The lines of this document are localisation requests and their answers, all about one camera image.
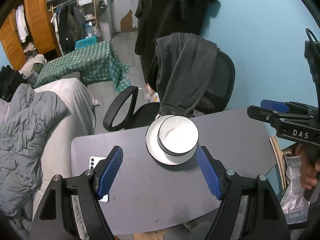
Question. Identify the white plate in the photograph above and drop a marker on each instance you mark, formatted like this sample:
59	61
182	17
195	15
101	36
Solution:
152	142
168	162

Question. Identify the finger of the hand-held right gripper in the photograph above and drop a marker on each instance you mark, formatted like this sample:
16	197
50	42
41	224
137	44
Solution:
260	113
273	104

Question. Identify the dark coats on rack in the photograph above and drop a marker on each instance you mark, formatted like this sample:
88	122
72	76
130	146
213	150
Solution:
70	25

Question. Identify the clear plastic bag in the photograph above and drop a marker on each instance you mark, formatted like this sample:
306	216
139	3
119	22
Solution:
292	200

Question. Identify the wooden plank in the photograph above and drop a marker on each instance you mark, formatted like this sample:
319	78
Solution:
277	155

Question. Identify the black office chair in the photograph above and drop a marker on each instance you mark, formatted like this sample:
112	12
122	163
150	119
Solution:
222	80

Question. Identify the black clothes pile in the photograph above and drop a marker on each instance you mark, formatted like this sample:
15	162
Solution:
10	82

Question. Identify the black hanging jacket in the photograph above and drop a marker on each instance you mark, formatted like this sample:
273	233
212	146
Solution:
170	10

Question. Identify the dark grey fleece blanket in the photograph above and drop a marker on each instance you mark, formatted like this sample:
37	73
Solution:
182	67

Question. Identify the person's right hand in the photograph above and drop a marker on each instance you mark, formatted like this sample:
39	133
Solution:
305	170

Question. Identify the green checked tablecloth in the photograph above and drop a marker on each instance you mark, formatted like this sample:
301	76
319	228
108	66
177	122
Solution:
82	62

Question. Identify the blue storage box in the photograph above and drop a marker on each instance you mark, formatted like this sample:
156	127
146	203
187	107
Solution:
86	43

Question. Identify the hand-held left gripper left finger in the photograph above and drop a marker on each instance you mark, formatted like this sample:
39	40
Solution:
110	172

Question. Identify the white bowl with dark rim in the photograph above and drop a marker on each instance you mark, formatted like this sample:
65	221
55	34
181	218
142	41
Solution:
180	135
163	148
172	155

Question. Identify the grey quilted duvet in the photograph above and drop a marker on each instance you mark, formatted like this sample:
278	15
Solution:
25	130

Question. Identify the white hanging shirt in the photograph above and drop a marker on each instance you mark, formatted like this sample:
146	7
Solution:
22	22

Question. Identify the white door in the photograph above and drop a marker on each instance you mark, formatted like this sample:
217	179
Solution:
120	5

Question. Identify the light blue smartphone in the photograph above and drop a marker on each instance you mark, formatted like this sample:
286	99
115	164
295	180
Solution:
96	160

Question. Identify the white clothes pile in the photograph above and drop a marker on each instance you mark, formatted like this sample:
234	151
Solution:
32	65

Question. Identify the orange wooden wardrobe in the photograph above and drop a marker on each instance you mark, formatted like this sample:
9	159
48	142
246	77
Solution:
37	17

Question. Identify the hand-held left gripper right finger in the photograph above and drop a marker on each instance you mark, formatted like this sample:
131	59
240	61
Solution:
208	177

